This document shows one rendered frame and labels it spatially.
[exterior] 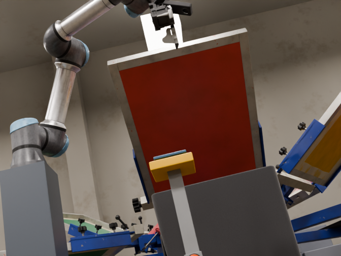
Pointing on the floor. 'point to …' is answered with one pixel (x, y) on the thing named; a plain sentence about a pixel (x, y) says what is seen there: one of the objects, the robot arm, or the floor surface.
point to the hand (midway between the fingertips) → (175, 34)
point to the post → (179, 194)
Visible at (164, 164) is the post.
